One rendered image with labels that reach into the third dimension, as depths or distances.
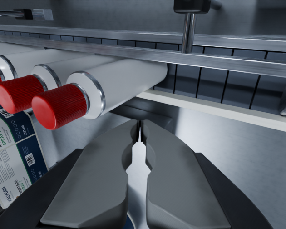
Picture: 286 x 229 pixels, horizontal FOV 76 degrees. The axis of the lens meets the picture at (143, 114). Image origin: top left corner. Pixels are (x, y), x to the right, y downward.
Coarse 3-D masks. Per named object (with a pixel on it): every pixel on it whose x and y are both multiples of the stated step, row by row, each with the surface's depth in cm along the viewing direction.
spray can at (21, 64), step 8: (0, 56) 24; (8, 56) 25; (16, 56) 25; (24, 56) 26; (32, 56) 27; (40, 56) 28; (48, 56) 28; (56, 56) 29; (64, 56) 31; (72, 56) 32; (80, 56) 33; (0, 64) 24; (8, 64) 24; (16, 64) 25; (24, 64) 25; (32, 64) 26; (0, 72) 24; (8, 72) 24; (16, 72) 24; (24, 72) 25; (0, 80) 24
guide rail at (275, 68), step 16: (64, 48) 29; (80, 48) 27; (96, 48) 25; (112, 48) 24; (128, 48) 23; (144, 48) 23; (192, 64) 20; (208, 64) 19; (224, 64) 18; (240, 64) 17; (256, 64) 17; (272, 64) 16
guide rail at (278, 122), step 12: (144, 96) 30; (156, 96) 29; (168, 96) 28; (180, 96) 28; (192, 108) 27; (204, 108) 26; (216, 108) 25; (228, 108) 25; (240, 108) 25; (240, 120) 24; (252, 120) 23; (264, 120) 22; (276, 120) 22
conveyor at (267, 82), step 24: (48, 48) 43; (168, 48) 29; (192, 48) 27; (216, 48) 25; (168, 72) 30; (192, 72) 28; (216, 72) 26; (240, 72) 25; (192, 96) 30; (216, 96) 28; (240, 96) 26; (264, 96) 25
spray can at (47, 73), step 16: (48, 64) 21; (64, 64) 22; (80, 64) 23; (96, 64) 25; (16, 80) 18; (32, 80) 19; (48, 80) 20; (64, 80) 21; (0, 96) 18; (16, 96) 18; (32, 96) 19; (16, 112) 19
